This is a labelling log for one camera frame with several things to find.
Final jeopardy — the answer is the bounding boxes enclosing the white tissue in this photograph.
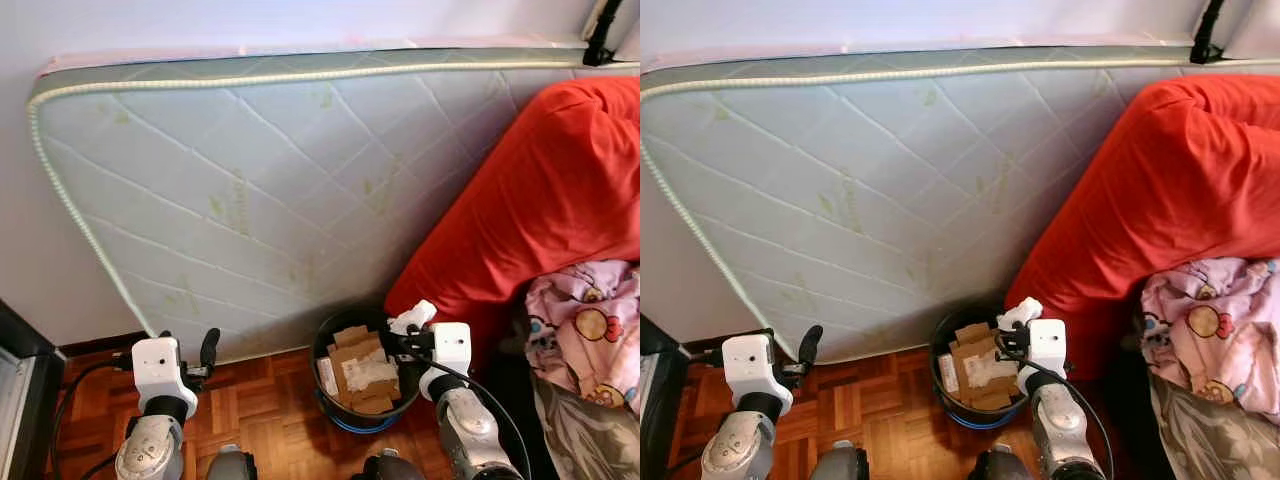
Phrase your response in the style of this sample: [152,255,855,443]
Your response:
[996,296,1045,332]
[387,299,439,337]

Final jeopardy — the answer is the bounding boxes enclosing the brown cardboard piece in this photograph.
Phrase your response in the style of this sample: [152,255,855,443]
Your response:
[327,324,403,415]
[944,321,1022,412]

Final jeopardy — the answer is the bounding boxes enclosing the black round waste bin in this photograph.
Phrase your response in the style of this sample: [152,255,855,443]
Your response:
[929,304,1037,432]
[311,304,427,435]

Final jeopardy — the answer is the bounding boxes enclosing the grey right robot leg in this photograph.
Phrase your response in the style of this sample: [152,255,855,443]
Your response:
[359,449,427,480]
[967,446,1032,480]

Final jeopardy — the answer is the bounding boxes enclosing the black cabinet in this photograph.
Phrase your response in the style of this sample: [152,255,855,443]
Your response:
[640,314,692,480]
[0,298,67,480]

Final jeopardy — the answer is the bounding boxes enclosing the pink cartoon print blanket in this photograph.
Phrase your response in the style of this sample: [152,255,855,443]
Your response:
[1139,256,1280,407]
[524,259,640,412]

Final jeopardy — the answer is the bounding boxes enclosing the red fabric covered mattress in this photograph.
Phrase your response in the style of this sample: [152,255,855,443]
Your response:
[384,76,640,379]
[1004,72,1280,383]

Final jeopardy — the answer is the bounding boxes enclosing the grey floral bed sheet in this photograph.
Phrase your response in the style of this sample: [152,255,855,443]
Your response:
[529,374,640,480]
[1149,374,1280,480]

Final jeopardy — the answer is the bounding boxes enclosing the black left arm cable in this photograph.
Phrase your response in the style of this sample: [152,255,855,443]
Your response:
[684,340,729,369]
[49,354,137,480]

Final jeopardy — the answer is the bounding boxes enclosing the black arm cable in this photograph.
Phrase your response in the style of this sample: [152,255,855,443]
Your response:
[999,347,1115,480]
[684,340,729,369]
[398,342,534,480]
[49,354,137,480]

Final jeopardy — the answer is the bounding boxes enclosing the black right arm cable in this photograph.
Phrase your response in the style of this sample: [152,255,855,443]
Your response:
[398,342,534,480]
[999,347,1115,480]

